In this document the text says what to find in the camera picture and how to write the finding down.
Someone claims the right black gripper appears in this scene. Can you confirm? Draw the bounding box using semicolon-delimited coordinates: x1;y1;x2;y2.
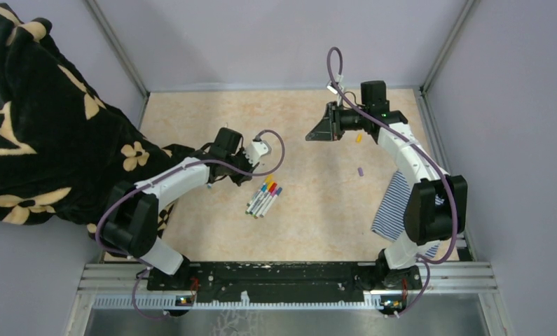
305;101;368;142

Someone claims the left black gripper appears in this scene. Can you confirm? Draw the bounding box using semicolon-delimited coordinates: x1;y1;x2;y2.
225;146;259;186

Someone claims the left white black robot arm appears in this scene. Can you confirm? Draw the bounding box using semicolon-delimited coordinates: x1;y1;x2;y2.
95;127;272;290

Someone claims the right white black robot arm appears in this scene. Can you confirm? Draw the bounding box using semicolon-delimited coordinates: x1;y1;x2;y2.
305;80;467;288

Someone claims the orange cap white marker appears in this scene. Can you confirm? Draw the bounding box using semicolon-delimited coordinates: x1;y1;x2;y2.
245;181;273;214

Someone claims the blue cap white marker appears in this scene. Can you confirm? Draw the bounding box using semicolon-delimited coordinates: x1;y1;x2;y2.
256;187;282;218

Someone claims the blue striped cloth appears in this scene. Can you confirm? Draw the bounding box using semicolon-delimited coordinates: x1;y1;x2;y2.
371;169;446;259

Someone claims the black floral blanket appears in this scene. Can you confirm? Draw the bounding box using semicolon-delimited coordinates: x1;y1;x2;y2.
0;3;194;236

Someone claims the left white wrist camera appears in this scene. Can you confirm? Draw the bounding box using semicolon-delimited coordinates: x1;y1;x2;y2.
244;140;272;166

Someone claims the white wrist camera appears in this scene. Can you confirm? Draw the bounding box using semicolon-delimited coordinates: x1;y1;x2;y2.
244;140;272;166
326;80;345;95

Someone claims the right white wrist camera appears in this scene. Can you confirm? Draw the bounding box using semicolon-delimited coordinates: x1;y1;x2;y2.
326;80;345;95

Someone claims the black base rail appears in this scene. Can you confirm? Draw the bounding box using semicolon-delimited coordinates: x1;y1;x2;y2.
146;259;423;319

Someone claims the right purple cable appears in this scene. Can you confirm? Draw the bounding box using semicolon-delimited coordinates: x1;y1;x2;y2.
326;46;460;321

